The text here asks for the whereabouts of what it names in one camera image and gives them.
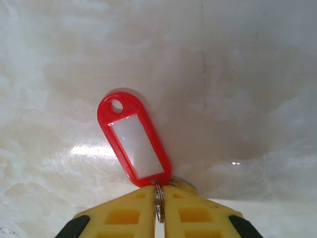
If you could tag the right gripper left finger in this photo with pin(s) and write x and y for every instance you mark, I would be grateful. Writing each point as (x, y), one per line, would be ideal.
(143, 203)

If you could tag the red tag key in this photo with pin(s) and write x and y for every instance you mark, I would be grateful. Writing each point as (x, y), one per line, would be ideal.
(123, 111)

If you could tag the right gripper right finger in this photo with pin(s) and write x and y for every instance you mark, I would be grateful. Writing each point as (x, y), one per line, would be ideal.
(173, 208)

